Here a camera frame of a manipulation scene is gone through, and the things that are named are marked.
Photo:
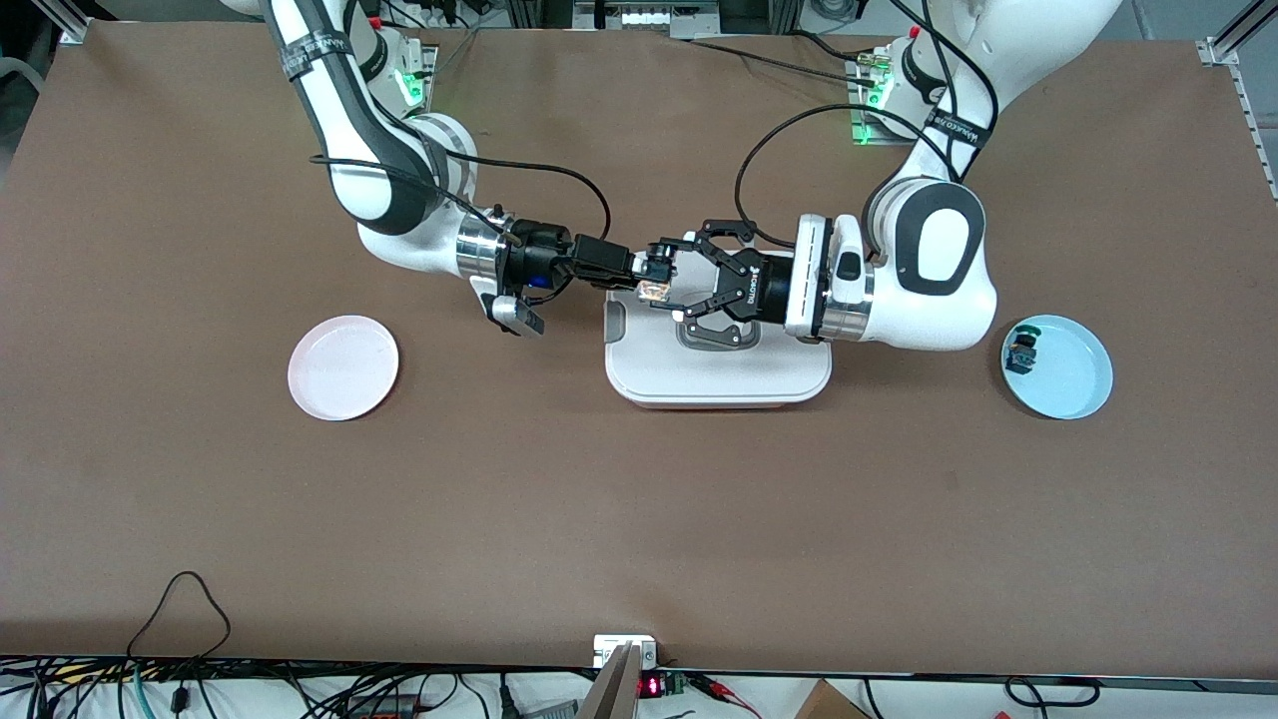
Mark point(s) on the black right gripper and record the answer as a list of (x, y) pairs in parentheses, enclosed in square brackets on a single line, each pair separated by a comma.
[(544, 257)]

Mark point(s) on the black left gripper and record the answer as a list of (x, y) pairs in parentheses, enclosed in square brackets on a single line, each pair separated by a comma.
[(771, 288)]

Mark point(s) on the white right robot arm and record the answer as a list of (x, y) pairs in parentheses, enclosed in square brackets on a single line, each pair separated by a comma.
[(399, 180)]

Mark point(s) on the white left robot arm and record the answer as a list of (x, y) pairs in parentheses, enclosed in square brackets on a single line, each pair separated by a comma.
[(939, 250)]

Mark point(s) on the grey lunch box latch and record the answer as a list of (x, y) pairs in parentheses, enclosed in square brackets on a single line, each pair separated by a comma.
[(614, 325)]

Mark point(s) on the white lunch box lid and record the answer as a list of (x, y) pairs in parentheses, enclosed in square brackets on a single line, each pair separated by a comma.
[(719, 377)]

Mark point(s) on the black lit electronics box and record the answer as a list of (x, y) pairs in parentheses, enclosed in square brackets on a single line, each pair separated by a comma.
[(644, 18)]

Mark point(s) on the pink round plate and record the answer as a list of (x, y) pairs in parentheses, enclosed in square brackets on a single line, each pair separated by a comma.
[(342, 367)]

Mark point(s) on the light blue round plate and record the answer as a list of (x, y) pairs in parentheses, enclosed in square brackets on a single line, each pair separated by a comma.
[(1068, 374)]

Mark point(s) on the red clip leads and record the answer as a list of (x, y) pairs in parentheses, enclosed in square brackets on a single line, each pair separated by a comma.
[(724, 689)]

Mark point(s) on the red digit display module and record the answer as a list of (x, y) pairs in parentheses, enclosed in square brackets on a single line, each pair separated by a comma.
[(651, 686)]

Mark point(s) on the brown cardboard box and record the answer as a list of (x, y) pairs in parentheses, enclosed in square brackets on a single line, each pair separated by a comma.
[(827, 704)]

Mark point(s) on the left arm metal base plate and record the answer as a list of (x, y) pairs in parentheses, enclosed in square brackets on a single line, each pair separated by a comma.
[(856, 100)]

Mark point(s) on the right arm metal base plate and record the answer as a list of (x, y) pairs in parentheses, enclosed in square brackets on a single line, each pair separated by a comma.
[(430, 70)]

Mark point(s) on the green push button switch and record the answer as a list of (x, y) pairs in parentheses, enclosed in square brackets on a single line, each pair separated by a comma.
[(1022, 352)]

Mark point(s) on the small white mount block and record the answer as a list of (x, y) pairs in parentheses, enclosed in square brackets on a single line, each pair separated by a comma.
[(611, 644)]

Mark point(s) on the aluminium camera bar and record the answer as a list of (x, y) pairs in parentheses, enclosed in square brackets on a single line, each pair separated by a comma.
[(611, 694)]

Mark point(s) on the aluminium frame profile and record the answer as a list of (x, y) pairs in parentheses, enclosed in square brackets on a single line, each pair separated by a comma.
[(1220, 50), (70, 20)]

